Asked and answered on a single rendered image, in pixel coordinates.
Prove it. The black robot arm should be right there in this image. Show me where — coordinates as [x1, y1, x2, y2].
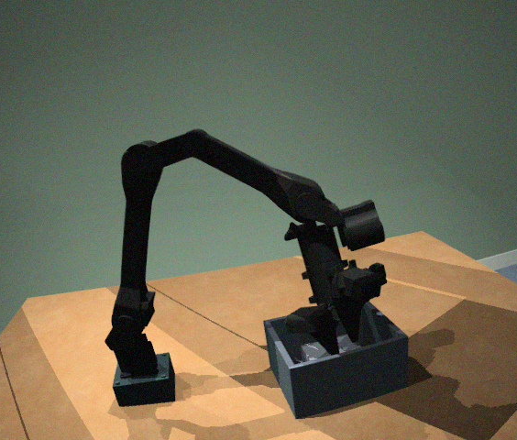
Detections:
[105, 128, 387, 379]

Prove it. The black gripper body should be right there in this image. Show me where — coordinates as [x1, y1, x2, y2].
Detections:
[285, 256, 356, 334]

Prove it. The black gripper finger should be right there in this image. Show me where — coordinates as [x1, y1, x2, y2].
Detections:
[335, 302, 365, 343]
[309, 319, 340, 356]

